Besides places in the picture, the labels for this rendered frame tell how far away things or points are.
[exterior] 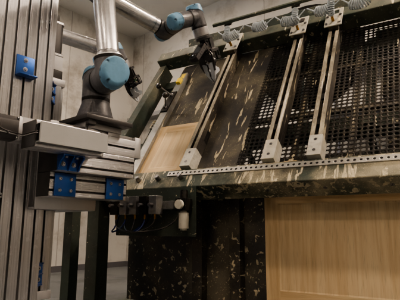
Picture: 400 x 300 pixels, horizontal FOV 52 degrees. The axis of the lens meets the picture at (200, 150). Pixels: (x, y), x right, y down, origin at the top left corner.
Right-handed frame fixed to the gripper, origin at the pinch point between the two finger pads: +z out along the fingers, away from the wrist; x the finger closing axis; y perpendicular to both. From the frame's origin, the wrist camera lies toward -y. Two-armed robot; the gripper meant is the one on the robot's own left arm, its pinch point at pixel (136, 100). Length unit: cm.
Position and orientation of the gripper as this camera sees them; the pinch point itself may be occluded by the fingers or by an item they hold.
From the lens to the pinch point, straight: 257.6
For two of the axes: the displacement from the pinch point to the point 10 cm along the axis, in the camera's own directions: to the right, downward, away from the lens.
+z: 3.7, 8.8, 3.1
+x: 3.5, -4.4, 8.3
